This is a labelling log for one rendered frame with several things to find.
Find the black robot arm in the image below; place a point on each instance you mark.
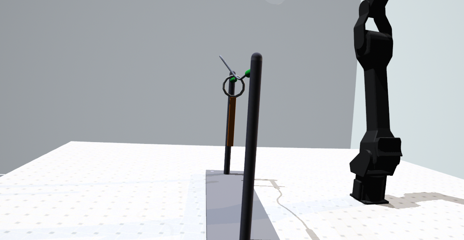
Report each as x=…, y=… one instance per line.
x=380, y=151

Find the grey hoop with orange handle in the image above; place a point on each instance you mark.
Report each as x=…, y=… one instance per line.
x=232, y=108

